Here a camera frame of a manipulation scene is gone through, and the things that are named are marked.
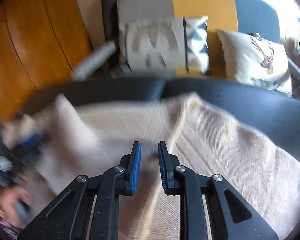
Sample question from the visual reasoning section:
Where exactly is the beige knit sweater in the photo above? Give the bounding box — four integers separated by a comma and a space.
2, 93, 300, 239

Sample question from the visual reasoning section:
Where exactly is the floral sleeve forearm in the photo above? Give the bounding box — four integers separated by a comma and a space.
0, 209, 24, 239

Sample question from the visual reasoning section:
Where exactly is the person's left hand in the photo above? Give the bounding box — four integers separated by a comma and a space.
0, 173, 31, 228

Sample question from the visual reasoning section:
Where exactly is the black padded table mat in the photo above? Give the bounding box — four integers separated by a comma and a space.
20, 77, 300, 162

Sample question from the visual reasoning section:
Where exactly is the deer print cushion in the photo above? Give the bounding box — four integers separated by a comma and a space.
216, 29, 293, 96

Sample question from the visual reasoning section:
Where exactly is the grey yellow blue sofa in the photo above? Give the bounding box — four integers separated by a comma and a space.
71, 0, 300, 98

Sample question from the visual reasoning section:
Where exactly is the tiger print cushion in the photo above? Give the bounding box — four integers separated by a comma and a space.
118, 15, 212, 75

